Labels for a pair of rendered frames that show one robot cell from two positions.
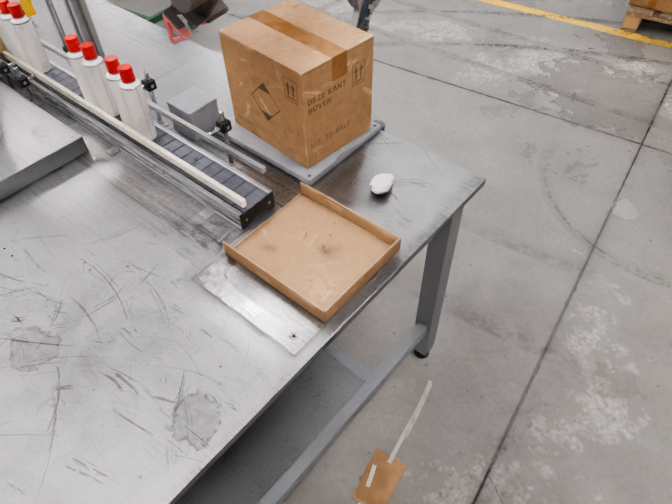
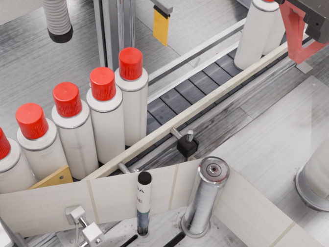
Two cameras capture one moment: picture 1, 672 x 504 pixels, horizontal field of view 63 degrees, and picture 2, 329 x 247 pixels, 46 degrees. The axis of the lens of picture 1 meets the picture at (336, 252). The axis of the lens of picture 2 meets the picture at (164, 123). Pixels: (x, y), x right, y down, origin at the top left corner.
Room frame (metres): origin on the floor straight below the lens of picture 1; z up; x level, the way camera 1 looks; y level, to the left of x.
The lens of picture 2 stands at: (1.48, 1.26, 1.47)
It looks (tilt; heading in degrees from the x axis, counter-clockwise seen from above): 55 degrees down; 273
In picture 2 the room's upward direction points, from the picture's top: 6 degrees clockwise
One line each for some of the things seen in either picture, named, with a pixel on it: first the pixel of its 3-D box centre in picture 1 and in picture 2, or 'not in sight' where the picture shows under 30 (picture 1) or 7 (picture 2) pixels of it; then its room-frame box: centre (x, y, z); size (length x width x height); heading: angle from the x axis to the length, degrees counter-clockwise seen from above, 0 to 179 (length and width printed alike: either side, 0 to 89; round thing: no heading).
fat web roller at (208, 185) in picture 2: not in sight; (202, 200); (1.43, 1.03, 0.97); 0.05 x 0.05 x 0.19
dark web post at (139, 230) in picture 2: not in sight; (143, 208); (1.51, 1.06, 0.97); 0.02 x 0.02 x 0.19
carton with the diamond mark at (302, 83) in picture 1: (299, 82); not in sight; (1.28, 0.08, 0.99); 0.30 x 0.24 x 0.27; 44
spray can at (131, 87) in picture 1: (136, 103); not in sight; (1.20, 0.49, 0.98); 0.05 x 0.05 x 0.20
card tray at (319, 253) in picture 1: (312, 245); not in sight; (0.82, 0.05, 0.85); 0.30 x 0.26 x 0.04; 49
